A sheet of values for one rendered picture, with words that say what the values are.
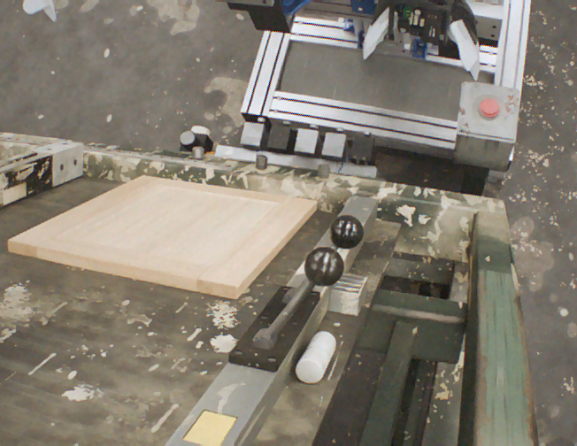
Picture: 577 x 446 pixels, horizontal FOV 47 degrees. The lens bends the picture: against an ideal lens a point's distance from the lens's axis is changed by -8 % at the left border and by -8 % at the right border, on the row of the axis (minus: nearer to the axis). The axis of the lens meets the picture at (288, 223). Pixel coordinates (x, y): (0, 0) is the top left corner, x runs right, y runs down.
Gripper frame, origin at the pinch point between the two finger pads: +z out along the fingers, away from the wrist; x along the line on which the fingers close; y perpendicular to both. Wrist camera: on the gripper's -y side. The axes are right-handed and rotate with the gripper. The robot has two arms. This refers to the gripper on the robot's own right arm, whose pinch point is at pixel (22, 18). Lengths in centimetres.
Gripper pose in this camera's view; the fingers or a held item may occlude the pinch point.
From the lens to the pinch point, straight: 124.7
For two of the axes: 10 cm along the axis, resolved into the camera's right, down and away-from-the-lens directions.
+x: 9.5, 1.9, -2.3
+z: 0.4, 6.7, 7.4
